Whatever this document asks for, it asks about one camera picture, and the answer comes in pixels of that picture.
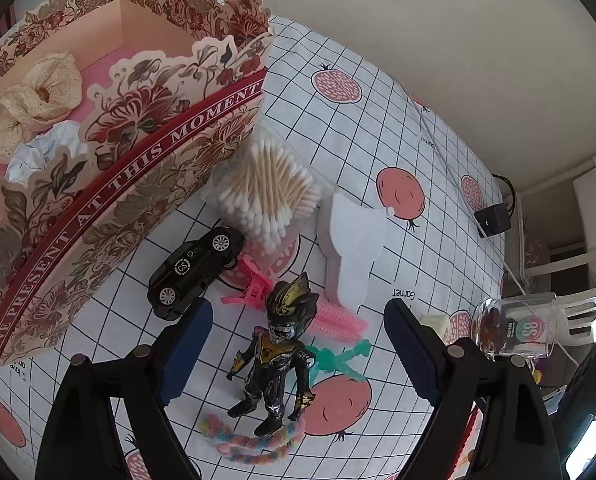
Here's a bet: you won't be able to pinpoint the cream hair claw clip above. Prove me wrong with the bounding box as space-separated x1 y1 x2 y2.
420 314 453 343

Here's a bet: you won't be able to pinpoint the white checkered cloth desktop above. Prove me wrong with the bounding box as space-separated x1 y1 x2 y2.
0 15 509 480

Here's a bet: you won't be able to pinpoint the pink hair claw clip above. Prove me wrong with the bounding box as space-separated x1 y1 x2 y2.
220 254 281 308

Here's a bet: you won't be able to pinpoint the black toy car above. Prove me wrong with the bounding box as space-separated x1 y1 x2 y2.
146 226 245 321

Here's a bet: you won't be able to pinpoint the bag of cotton swabs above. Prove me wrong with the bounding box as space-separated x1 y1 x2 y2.
200 130 329 256

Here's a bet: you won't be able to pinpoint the cream lace scrunchie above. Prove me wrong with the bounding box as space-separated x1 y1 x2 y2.
0 51 83 165

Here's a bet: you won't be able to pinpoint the white plastic chair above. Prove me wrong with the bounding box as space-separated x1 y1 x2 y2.
553 272 596 346

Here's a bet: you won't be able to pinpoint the brown round pieces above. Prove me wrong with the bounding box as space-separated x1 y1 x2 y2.
479 307 504 348

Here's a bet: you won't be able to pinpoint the black gold action figure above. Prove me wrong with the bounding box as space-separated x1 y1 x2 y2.
226 271 321 437

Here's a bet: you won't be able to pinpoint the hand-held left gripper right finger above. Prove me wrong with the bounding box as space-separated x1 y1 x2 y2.
384 299 561 480

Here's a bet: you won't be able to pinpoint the red edged crochet mat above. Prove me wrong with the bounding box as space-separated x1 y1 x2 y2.
458 402 484 471

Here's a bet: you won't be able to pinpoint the white cable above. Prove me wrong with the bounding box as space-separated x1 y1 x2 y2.
410 95 486 238

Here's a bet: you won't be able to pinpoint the white blue scrunchie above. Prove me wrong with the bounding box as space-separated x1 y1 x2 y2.
5 121 88 186

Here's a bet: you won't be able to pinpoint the red mesh bag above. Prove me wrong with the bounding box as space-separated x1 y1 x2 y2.
523 239 550 267

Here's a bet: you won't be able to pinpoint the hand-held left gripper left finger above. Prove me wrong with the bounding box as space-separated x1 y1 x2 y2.
36 299 213 480

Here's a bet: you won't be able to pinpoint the floral cardboard box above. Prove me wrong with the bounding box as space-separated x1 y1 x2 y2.
0 0 275 366

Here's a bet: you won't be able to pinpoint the pastel braided hair tie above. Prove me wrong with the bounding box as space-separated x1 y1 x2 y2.
200 412 306 462

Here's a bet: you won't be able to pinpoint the green hair clip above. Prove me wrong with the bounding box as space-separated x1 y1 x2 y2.
308 339 373 386

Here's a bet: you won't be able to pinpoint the black adapter cable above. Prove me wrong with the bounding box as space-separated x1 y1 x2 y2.
492 174 518 211

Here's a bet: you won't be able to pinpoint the glass mug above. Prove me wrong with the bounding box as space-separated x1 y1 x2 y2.
470 290 564 363

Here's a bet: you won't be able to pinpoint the black power adapter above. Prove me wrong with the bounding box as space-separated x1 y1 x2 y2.
474 203 511 236

